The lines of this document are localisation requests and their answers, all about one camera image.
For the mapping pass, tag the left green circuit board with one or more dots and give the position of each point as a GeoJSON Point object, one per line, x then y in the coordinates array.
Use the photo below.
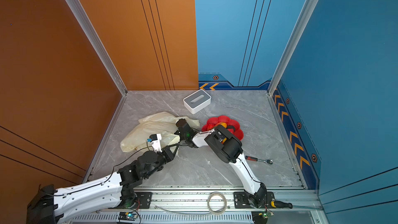
{"type": "Point", "coordinates": [128, 217]}

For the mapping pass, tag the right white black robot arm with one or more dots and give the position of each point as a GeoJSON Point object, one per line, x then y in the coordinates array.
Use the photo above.
{"type": "Point", "coordinates": [228, 149]}

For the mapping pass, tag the right green circuit board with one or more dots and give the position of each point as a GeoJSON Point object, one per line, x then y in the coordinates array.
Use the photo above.
{"type": "Point", "coordinates": [261, 217]}

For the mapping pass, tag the coiled clear tube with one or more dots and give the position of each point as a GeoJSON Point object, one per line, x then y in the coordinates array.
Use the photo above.
{"type": "Point", "coordinates": [217, 203]}

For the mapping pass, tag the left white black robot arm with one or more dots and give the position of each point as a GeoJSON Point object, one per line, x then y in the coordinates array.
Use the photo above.
{"type": "Point", "coordinates": [55, 206]}

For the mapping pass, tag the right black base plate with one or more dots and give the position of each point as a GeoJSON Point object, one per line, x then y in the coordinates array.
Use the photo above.
{"type": "Point", "coordinates": [241, 200]}

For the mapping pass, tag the cream plastic bag orange prints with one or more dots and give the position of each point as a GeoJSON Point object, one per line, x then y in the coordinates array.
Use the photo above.
{"type": "Point", "coordinates": [162, 123]}

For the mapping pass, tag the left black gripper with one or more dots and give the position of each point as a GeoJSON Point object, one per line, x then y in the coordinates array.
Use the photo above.
{"type": "Point", "coordinates": [168, 153]}

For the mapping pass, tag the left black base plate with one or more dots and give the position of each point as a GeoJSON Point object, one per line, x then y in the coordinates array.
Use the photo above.
{"type": "Point", "coordinates": [141, 200]}

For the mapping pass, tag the yellow black screwdriver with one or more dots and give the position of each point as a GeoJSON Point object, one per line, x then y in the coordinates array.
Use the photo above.
{"type": "Point", "coordinates": [280, 204]}

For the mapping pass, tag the red black ratchet wrench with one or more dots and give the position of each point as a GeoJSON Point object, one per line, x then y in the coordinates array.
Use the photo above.
{"type": "Point", "coordinates": [267, 161]}

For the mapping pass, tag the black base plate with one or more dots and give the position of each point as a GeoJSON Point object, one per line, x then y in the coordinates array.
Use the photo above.
{"type": "Point", "coordinates": [241, 200]}
{"type": "Point", "coordinates": [141, 200]}

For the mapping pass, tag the white grey tissue box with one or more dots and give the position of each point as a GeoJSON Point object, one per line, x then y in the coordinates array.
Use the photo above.
{"type": "Point", "coordinates": [197, 101]}

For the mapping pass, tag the red flower-shaped plate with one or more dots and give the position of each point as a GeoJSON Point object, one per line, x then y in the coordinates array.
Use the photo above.
{"type": "Point", "coordinates": [231, 125]}

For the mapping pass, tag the aluminium rail frame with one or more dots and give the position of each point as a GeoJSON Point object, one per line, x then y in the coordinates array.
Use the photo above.
{"type": "Point", "coordinates": [189, 205]}

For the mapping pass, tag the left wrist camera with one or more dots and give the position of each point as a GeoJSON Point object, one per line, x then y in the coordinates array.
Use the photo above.
{"type": "Point", "coordinates": [155, 141]}

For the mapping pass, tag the green circuit board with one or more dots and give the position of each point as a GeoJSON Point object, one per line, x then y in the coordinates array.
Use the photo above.
{"type": "Point", "coordinates": [128, 217]}
{"type": "Point", "coordinates": [261, 217]}

